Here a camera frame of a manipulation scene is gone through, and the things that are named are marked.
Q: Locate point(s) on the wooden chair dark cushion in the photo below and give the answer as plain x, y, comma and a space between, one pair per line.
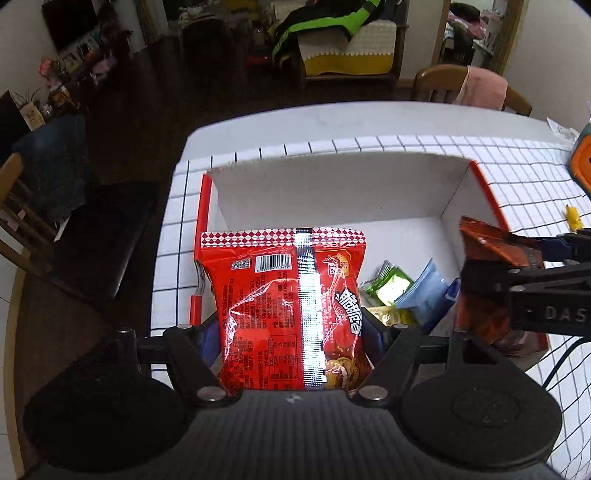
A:
106, 230

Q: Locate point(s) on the white cardboard box red rim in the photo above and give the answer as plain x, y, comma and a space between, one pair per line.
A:
346, 194

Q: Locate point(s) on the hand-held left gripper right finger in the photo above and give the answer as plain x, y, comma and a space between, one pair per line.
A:
376, 337

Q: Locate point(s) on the pink cloth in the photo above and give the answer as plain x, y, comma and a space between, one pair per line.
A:
485, 87

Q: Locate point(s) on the orange green tissue box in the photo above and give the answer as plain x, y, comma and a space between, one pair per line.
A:
582, 161

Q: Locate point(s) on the white tissue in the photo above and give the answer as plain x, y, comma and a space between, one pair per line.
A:
561, 129

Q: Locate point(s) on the armchair with cream yellow cover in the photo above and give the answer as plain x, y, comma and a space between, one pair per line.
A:
351, 50

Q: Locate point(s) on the large red snack bag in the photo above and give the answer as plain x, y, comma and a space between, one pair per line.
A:
277, 314

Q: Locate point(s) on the wooden framed mirror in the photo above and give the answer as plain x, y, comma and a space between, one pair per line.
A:
475, 32

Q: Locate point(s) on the yellow cartoon jelly packet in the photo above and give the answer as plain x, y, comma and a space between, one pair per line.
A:
392, 317

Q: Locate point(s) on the small yellow snack packet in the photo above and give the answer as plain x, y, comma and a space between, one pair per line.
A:
572, 218

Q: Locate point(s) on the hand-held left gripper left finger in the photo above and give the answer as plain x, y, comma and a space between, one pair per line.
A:
210, 341

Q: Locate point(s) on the black television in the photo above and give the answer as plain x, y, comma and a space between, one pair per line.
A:
69, 21

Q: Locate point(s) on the white checked tablecloth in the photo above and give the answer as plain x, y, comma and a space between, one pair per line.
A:
531, 161

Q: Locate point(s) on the dark blue cloth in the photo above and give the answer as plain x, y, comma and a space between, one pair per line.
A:
51, 166

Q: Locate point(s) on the green snack packet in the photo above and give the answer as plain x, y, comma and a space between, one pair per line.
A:
390, 288

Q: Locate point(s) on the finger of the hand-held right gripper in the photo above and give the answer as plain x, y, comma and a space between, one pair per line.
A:
563, 247
489, 277

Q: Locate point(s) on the green black jacket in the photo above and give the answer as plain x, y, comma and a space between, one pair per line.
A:
323, 23

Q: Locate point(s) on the light blue snack packet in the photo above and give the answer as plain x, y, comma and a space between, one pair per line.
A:
429, 295

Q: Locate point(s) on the brown foil snack packet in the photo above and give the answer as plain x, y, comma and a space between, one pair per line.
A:
485, 244

